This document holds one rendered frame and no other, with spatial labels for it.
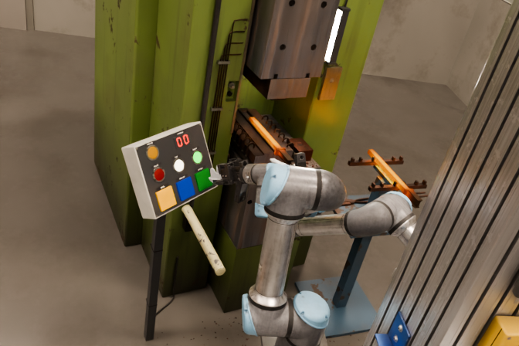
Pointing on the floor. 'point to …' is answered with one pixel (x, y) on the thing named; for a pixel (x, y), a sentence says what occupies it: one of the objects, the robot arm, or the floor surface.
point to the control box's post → (154, 276)
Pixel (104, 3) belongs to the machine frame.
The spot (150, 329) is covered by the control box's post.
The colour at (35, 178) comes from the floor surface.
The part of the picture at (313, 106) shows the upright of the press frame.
